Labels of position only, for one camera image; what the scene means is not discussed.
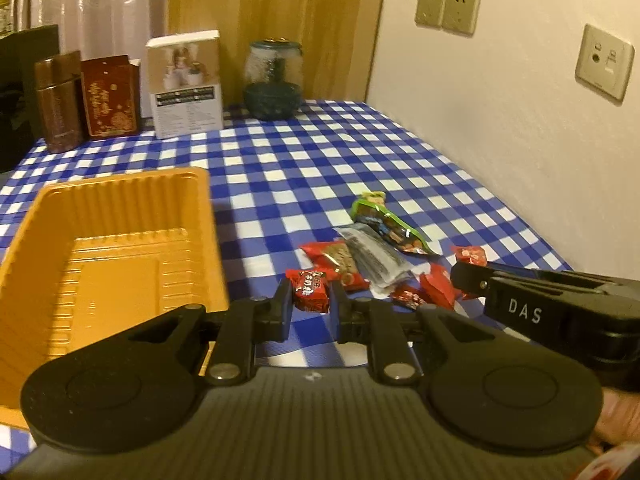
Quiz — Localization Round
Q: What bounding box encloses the orange plastic tray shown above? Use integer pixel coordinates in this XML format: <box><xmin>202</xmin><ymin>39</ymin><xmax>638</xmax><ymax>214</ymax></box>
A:
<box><xmin>0</xmin><ymin>167</ymin><xmax>231</xmax><ymax>432</ymax></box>

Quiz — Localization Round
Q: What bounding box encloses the green snack packet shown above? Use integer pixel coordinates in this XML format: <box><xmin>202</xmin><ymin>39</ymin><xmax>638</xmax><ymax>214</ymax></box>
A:
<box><xmin>351</xmin><ymin>191</ymin><xmax>442</xmax><ymax>257</ymax></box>

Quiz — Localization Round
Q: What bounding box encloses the clear grey snack packet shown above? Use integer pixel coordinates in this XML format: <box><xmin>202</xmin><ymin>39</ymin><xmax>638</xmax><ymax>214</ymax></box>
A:
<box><xmin>333</xmin><ymin>223</ymin><xmax>414</xmax><ymax>292</ymax></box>

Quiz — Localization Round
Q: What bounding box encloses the person's right hand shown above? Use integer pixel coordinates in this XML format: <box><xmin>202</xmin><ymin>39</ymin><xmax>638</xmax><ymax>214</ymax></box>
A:
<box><xmin>592</xmin><ymin>388</ymin><xmax>640</xmax><ymax>454</ymax></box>

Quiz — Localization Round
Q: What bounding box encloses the glass jar with green base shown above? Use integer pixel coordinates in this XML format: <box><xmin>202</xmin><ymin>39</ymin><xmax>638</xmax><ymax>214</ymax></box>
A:
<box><xmin>242</xmin><ymin>37</ymin><xmax>305</xmax><ymax>121</ymax></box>

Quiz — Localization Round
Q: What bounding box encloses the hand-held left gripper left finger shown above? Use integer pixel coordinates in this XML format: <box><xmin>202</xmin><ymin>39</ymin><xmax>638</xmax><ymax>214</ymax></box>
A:
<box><xmin>120</xmin><ymin>279</ymin><xmax>294</xmax><ymax>387</ymax></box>

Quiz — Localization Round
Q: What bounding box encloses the beige wall data socket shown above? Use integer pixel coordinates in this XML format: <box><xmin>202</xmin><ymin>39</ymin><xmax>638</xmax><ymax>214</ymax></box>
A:
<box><xmin>574</xmin><ymin>23</ymin><xmax>636</xmax><ymax>106</ymax></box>

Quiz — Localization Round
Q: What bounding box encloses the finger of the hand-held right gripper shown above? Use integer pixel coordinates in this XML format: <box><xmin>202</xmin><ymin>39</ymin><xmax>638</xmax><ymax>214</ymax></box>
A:
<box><xmin>483</xmin><ymin>275</ymin><xmax>569</xmax><ymax>347</ymax></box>
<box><xmin>450</xmin><ymin>261</ymin><xmax>601</xmax><ymax>302</ymax></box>

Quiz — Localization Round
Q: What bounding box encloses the small red candy packet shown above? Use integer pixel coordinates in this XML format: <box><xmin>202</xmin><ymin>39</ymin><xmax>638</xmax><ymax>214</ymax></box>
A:
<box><xmin>389</xmin><ymin>285</ymin><xmax>429</xmax><ymax>311</ymax></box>
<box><xmin>419</xmin><ymin>262</ymin><xmax>457</xmax><ymax>309</ymax></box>
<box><xmin>451</xmin><ymin>244</ymin><xmax>489</xmax><ymax>267</ymax></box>

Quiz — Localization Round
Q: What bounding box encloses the beige wall power socket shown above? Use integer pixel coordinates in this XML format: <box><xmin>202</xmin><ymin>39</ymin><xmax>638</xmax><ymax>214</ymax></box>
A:
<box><xmin>414</xmin><ymin>0</ymin><xmax>447</xmax><ymax>28</ymax></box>
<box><xmin>442</xmin><ymin>0</ymin><xmax>481</xmax><ymax>36</ymax></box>

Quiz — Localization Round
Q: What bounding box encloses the red snack packet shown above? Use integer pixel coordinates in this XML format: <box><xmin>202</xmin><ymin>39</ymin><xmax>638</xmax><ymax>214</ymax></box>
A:
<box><xmin>285</xmin><ymin>269</ymin><xmax>332</xmax><ymax>314</ymax></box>

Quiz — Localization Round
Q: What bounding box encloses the wooden wall panel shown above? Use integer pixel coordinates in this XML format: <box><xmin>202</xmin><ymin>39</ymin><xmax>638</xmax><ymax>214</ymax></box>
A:
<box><xmin>167</xmin><ymin>0</ymin><xmax>390</xmax><ymax>106</ymax></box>

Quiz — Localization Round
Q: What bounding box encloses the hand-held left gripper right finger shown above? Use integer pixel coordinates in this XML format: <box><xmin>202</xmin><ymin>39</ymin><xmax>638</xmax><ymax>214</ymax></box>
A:
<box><xmin>328</xmin><ymin>281</ymin><xmax>501</xmax><ymax>387</ymax></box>

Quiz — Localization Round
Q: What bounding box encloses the white product box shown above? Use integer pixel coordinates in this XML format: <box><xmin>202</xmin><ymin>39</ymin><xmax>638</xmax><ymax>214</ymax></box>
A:
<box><xmin>145</xmin><ymin>30</ymin><xmax>224</xmax><ymax>140</ymax></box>

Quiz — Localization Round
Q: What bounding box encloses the sheer curtain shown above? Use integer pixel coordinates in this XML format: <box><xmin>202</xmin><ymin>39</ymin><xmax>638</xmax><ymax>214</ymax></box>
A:
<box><xmin>0</xmin><ymin>0</ymin><xmax>174</xmax><ymax>69</ymax></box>

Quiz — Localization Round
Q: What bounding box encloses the dark red patterned box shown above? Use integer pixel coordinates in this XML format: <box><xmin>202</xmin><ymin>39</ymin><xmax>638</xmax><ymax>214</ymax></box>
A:
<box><xmin>80</xmin><ymin>54</ymin><xmax>143</xmax><ymax>141</ymax></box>

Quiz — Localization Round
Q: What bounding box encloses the red biscuit packet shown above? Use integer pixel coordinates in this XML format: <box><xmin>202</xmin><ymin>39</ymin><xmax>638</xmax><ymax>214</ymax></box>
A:
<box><xmin>300</xmin><ymin>240</ymin><xmax>371</xmax><ymax>294</ymax></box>

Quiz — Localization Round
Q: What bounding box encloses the blue checked tablecloth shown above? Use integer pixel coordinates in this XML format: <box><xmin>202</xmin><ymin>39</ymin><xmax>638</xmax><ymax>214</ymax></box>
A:
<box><xmin>0</xmin><ymin>99</ymin><xmax>574</xmax><ymax>461</ymax></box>

